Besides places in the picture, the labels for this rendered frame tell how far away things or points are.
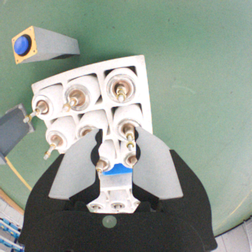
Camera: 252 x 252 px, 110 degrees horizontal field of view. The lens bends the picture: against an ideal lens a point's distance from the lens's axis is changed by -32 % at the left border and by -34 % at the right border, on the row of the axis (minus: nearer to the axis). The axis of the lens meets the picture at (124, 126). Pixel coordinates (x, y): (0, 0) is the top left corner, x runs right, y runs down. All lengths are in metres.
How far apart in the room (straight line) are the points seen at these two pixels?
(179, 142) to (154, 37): 0.56
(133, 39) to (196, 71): 0.32
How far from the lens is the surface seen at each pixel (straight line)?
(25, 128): 0.80
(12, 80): 0.84
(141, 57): 0.39
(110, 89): 0.33
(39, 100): 0.41
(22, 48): 0.33
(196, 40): 0.67
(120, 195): 0.69
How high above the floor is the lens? 0.57
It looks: 61 degrees down
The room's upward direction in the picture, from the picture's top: 179 degrees clockwise
